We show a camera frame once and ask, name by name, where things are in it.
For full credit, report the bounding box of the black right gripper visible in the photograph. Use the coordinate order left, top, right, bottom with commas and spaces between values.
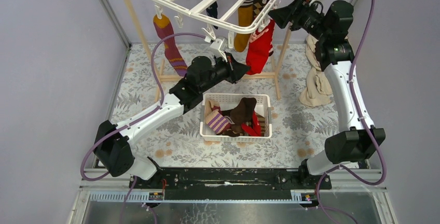
267, 0, 329, 41

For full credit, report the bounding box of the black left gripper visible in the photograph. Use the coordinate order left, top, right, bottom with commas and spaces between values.
198, 51, 249, 93

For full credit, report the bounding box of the red sock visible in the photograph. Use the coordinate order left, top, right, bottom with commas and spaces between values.
241, 112, 262, 137
245, 19, 275, 75

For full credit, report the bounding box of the dark brown sock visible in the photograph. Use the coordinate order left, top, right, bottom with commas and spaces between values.
229, 97, 257, 125

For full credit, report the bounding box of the brown cream striped sock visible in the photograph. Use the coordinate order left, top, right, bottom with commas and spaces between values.
256, 114, 266, 137

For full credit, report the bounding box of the purple striped beige sock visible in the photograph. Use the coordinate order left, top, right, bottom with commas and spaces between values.
203, 100, 233, 135

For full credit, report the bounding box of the maroon purple striped sock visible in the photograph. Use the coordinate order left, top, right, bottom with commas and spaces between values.
153, 14, 187, 77

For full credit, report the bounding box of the brown argyle sock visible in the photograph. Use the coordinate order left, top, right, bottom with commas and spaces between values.
252, 0, 269, 20
222, 124, 245, 137

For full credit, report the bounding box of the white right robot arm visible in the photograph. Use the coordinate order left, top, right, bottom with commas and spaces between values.
268, 0, 386, 189

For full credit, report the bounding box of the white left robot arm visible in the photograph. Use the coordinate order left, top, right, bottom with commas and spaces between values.
92, 53, 250, 188

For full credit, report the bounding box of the white clip sock hanger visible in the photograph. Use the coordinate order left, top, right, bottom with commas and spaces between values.
142, 0, 283, 46

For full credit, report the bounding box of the mustard yellow striped sock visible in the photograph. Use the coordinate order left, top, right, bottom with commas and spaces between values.
234, 0, 254, 52

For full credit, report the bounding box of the wooden clothes rack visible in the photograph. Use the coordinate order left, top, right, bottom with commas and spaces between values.
123, 0, 291, 100

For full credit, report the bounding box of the white plastic basket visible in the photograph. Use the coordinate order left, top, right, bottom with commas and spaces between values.
199, 93, 272, 143

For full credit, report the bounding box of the beige crumpled cloth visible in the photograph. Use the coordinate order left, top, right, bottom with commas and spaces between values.
299, 34, 333, 108

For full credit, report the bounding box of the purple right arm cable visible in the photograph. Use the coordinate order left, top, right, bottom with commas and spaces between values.
326, 0, 388, 186

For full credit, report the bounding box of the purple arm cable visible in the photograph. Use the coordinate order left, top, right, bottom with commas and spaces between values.
326, 0, 388, 186
80, 33, 209, 182

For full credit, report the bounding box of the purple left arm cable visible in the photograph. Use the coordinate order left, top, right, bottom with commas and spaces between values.
80, 33, 209, 182

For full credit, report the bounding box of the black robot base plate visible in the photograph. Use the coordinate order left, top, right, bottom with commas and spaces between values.
130, 166, 332, 201

